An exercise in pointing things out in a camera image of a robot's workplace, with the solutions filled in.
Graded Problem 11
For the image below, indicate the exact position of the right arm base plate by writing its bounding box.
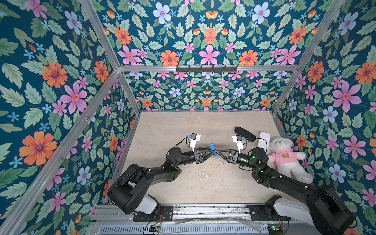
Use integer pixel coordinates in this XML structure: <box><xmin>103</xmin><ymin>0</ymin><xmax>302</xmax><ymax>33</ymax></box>
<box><xmin>246</xmin><ymin>195</ymin><xmax>291</xmax><ymax>221</ymax></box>

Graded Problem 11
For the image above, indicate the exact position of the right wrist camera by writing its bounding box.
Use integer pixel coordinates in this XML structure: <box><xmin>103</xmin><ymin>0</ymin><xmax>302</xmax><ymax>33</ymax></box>
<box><xmin>232</xmin><ymin>135</ymin><xmax>246</xmax><ymax>153</ymax></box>

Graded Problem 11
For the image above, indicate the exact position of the small left circuit board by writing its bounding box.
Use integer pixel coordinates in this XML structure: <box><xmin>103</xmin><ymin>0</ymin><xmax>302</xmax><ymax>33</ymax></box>
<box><xmin>148</xmin><ymin>225</ymin><xmax>161</xmax><ymax>233</ymax></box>

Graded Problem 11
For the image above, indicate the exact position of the green circuit board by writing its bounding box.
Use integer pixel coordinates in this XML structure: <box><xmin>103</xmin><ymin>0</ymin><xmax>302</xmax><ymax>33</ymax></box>
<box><xmin>267</xmin><ymin>224</ymin><xmax>284</xmax><ymax>235</ymax></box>

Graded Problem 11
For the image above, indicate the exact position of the white teddy bear pink shirt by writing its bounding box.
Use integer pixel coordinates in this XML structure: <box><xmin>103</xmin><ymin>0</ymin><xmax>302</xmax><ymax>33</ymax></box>
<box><xmin>267</xmin><ymin>137</ymin><xmax>313</xmax><ymax>184</ymax></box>

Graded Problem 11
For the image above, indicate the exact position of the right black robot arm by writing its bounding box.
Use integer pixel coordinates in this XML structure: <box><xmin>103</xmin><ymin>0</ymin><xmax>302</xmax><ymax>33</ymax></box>
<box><xmin>217</xmin><ymin>147</ymin><xmax>356</xmax><ymax>235</ymax></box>

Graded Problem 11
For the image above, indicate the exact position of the black oval remote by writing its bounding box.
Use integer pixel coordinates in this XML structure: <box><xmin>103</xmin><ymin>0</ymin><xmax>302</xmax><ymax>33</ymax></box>
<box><xmin>234</xmin><ymin>126</ymin><xmax>256</xmax><ymax>142</ymax></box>

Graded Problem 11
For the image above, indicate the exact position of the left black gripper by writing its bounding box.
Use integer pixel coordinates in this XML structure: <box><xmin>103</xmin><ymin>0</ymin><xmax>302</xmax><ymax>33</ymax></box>
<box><xmin>173</xmin><ymin>148</ymin><xmax>212</xmax><ymax>167</ymax></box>

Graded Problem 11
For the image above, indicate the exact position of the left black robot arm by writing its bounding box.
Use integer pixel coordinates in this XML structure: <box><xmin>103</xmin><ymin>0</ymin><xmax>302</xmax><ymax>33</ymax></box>
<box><xmin>107</xmin><ymin>147</ymin><xmax>215</xmax><ymax>215</ymax></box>

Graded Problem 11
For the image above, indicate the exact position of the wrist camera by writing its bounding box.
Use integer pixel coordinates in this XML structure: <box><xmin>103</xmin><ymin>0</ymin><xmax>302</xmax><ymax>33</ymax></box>
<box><xmin>232</xmin><ymin>135</ymin><xmax>246</xmax><ymax>153</ymax></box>
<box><xmin>187</xmin><ymin>133</ymin><xmax>201</xmax><ymax>152</ymax></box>

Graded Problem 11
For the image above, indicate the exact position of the white rectangular box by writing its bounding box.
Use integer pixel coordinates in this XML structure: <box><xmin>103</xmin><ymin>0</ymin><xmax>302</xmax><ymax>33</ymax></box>
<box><xmin>258</xmin><ymin>132</ymin><xmax>271</xmax><ymax>151</ymax></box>

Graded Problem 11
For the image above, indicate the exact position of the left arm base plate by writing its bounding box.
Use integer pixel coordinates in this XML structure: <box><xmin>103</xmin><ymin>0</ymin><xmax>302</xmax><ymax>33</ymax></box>
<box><xmin>133</xmin><ymin>195</ymin><xmax>174</xmax><ymax>222</ymax></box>

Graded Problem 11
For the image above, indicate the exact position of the blue lego brick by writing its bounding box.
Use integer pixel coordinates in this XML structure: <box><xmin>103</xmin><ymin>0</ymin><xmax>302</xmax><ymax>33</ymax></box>
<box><xmin>209</xmin><ymin>144</ymin><xmax>217</xmax><ymax>157</ymax></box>

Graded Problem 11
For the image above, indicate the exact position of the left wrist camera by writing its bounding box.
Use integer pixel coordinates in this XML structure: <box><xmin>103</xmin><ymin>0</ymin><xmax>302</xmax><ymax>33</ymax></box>
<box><xmin>187</xmin><ymin>133</ymin><xmax>201</xmax><ymax>152</ymax></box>

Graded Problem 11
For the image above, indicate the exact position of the black hook rail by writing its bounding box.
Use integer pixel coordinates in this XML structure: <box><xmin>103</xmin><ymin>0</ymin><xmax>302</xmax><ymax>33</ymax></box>
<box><xmin>175</xmin><ymin>65</ymin><xmax>238</xmax><ymax>73</ymax></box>

